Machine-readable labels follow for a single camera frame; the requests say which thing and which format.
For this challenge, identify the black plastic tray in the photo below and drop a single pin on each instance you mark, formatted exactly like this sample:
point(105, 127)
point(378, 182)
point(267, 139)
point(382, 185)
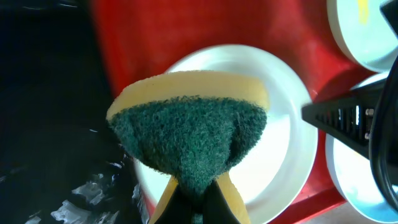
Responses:
point(60, 162)

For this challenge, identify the mint green plate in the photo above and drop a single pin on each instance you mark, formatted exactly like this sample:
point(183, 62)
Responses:
point(362, 33)

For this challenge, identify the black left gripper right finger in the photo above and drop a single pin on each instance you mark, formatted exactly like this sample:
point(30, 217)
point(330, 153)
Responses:
point(215, 208)

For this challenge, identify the light blue plate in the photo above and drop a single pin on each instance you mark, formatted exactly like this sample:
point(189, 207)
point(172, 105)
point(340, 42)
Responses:
point(353, 176)

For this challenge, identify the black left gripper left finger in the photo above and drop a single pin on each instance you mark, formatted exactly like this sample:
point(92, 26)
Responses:
point(177, 211)

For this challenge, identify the white plate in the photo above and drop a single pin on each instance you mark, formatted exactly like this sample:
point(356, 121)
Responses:
point(273, 173)

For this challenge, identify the red plastic tray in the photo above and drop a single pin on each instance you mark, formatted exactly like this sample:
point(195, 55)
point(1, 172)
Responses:
point(142, 38)

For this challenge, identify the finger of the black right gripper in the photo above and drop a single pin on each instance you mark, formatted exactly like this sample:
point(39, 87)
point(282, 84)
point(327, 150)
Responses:
point(389, 11)
point(353, 117)

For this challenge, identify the green and yellow sponge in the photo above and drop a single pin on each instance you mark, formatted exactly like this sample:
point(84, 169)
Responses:
point(194, 126)

